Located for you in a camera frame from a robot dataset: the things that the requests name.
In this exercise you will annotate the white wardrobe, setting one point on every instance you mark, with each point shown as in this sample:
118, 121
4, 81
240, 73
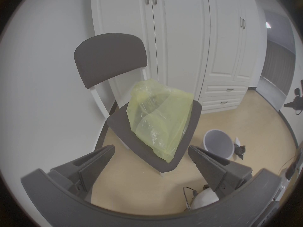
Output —
180, 32

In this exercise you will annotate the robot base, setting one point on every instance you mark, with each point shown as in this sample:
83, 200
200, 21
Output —
206, 197

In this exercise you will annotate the grey and white chair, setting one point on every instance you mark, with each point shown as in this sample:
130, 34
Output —
109, 58

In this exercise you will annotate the white trash bin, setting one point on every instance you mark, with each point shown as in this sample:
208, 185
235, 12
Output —
217, 143

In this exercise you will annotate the grey curtain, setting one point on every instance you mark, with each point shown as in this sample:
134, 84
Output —
277, 65

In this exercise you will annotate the black plastic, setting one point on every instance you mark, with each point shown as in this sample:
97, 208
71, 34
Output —
239, 150

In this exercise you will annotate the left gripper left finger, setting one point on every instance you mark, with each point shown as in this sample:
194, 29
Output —
94, 167

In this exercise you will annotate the yellow plastic bag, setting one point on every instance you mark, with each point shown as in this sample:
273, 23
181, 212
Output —
158, 117

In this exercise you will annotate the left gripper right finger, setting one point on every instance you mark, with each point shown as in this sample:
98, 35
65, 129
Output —
208, 167

